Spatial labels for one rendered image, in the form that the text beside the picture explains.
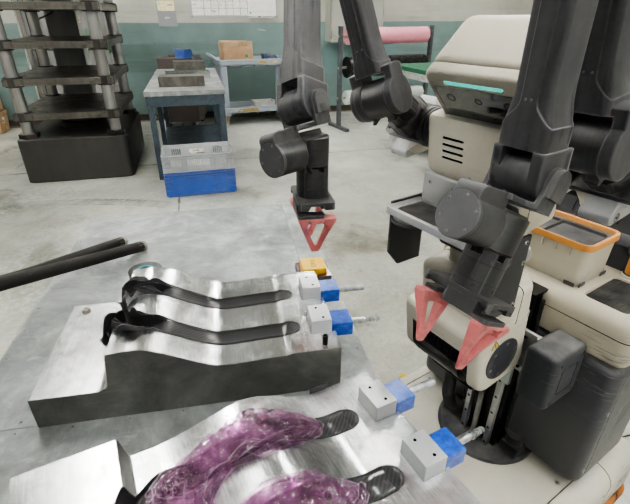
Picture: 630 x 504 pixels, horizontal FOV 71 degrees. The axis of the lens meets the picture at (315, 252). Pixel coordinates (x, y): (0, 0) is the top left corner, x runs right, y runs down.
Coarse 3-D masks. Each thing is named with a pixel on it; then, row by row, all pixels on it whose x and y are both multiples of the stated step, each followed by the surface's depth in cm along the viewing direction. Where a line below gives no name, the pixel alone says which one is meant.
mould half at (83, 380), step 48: (192, 288) 89; (240, 288) 93; (288, 288) 91; (96, 336) 82; (144, 336) 71; (288, 336) 78; (336, 336) 78; (48, 384) 72; (96, 384) 72; (144, 384) 71; (192, 384) 73; (240, 384) 75; (288, 384) 77
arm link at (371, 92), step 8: (376, 80) 88; (384, 80) 86; (368, 88) 88; (376, 88) 86; (368, 96) 88; (376, 96) 87; (368, 104) 88; (376, 104) 87; (384, 104) 86; (368, 112) 90; (376, 112) 89; (384, 112) 88; (376, 120) 92; (392, 120) 89
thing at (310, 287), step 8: (304, 280) 89; (312, 280) 89; (320, 280) 92; (328, 280) 92; (304, 288) 87; (312, 288) 87; (320, 288) 87; (328, 288) 89; (336, 288) 89; (344, 288) 91; (352, 288) 91; (360, 288) 91; (304, 296) 87; (312, 296) 88; (320, 296) 88; (328, 296) 89; (336, 296) 89
